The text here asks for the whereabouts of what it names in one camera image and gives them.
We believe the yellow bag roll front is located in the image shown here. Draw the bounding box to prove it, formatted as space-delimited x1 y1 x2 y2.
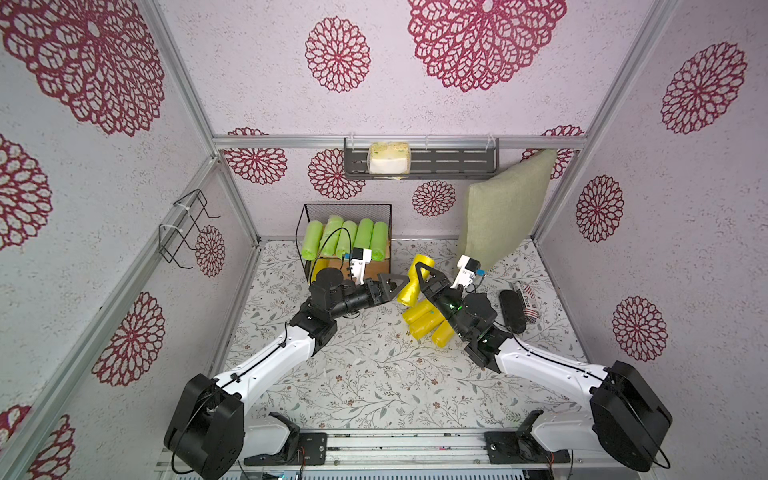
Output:
310 258 329 282

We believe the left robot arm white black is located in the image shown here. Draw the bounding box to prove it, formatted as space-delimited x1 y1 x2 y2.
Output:
164 268 409 479

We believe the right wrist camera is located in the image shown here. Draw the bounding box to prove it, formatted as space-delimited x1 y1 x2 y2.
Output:
451 255 485 289

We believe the black wire wooden shelf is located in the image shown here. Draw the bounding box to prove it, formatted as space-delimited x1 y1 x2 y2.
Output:
295 202 393 281

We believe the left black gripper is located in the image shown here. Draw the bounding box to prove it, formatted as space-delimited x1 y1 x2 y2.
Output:
329 272 409 321

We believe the green bag roll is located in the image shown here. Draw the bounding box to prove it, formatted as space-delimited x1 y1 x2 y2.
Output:
319 214 344 257
335 220 357 259
300 220 324 261
353 218 374 249
370 221 389 261

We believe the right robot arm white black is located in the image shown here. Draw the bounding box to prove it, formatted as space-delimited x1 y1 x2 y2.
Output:
415 262 673 472

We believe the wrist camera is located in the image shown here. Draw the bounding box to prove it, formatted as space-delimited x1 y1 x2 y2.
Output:
349 247 372 285
451 255 485 289

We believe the green cushion pillow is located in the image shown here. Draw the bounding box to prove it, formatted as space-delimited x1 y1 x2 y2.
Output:
456 149 557 272

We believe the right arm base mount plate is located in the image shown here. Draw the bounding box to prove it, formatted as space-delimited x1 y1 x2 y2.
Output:
484 430 571 466

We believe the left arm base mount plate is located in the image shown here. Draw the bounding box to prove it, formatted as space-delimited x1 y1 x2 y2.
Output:
243 433 328 467

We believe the grey wall mounted rack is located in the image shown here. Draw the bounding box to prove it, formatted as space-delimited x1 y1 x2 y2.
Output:
343 137 499 180

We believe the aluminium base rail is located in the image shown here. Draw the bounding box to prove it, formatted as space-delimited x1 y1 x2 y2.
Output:
154 427 613 472

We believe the black oval object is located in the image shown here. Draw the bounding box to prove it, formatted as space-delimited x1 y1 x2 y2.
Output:
499 289 527 334

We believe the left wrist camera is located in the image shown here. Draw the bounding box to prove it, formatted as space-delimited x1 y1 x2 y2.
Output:
349 247 372 285

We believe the white yellow sponge block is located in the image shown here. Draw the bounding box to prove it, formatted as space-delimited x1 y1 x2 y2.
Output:
367 142 411 175

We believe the yellow bag roll top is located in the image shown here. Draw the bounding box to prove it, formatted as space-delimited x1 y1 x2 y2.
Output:
403 299 433 325

